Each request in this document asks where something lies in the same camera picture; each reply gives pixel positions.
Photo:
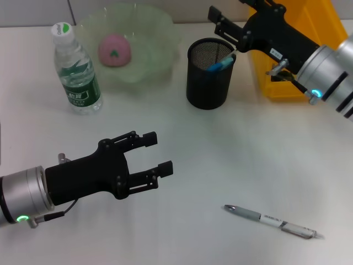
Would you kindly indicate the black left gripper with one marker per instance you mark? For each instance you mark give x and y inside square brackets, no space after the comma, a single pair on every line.
[85,176]

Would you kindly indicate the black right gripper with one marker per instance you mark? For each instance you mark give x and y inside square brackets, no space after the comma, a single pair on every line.
[275,33]

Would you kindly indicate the blue scissors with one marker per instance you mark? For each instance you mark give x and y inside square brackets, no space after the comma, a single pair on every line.
[220,65]

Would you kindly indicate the clear water bottle green label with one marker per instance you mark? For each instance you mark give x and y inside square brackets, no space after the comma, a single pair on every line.
[80,91]

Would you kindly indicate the clear pen silver grip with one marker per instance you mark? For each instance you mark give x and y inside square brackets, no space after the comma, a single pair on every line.
[275,220]

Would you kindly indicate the black mesh pen holder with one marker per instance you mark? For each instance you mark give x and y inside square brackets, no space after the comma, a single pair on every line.
[204,88]

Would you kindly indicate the yellow plastic storage bin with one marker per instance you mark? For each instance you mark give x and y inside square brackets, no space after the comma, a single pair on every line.
[317,25]

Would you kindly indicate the translucent green plastic bowl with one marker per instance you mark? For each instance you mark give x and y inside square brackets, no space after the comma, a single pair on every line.
[149,55]

